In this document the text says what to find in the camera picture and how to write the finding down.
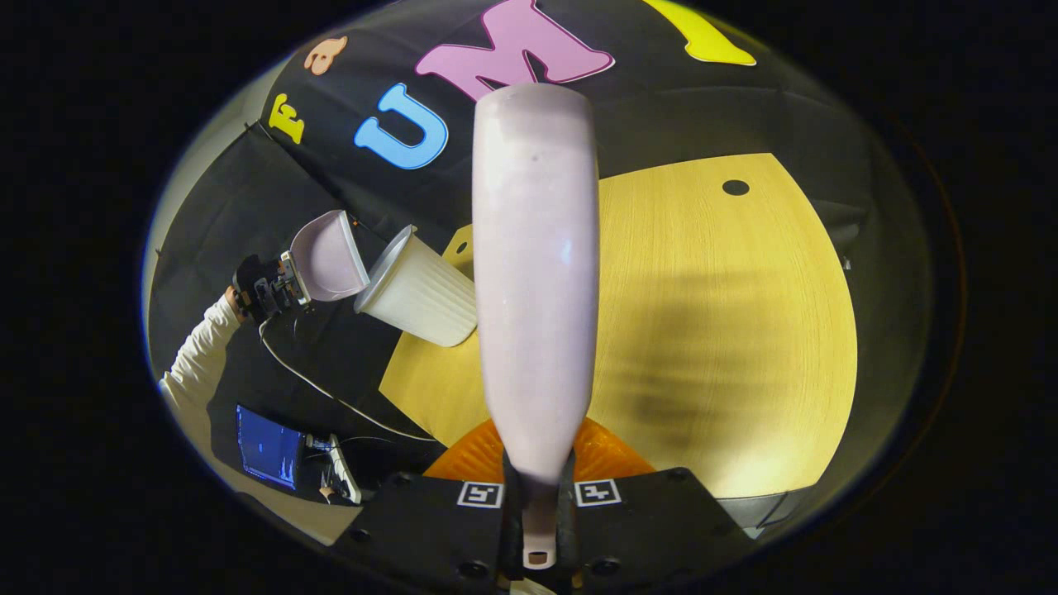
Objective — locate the open laptop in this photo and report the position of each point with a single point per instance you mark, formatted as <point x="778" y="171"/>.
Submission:
<point x="269" y="450"/>

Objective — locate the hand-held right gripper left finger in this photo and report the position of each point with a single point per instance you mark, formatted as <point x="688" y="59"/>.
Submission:
<point x="430" y="529"/>

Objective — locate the white ribbed garbage bin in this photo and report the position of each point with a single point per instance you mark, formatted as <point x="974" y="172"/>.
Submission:
<point x="421" y="293"/>

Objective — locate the pale pink small broom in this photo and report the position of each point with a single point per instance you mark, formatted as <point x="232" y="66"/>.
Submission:
<point x="537" y="289"/>

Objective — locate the pale pink dustpan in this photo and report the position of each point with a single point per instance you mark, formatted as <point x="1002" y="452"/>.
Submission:
<point x="326" y="260"/>

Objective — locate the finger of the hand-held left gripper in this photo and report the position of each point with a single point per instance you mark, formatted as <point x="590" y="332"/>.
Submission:
<point x="296" y="281"/>

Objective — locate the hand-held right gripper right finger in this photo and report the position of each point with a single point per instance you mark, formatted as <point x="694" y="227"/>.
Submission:
<point x="653" y="529"/>

